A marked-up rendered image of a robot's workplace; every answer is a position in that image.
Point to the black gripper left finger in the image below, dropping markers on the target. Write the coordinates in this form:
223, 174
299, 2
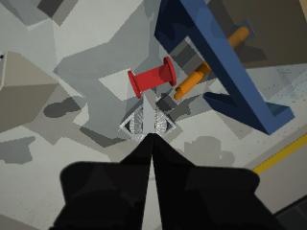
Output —
128, 178

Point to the clear-panelled guard cubby with blue frame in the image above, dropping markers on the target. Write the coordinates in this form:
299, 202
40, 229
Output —
270, 39

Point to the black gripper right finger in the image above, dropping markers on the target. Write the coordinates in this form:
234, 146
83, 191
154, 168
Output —
176, 178

